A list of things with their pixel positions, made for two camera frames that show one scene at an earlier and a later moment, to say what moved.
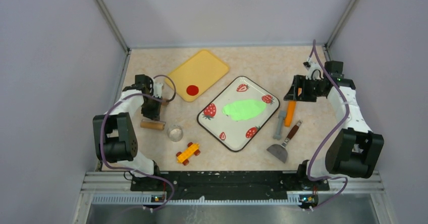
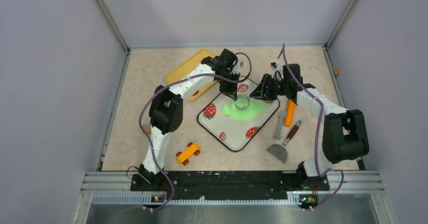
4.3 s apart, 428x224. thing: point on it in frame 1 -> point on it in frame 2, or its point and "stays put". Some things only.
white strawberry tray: x=238 y=112 stays put
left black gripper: x=153 y=114 -> x=230 y=91
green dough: x=243 y=110 stays put
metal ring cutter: x=174 y=133 -> x=243 y=102
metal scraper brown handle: x=280 y=151 stays put
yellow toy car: x=183 y=158 stays put
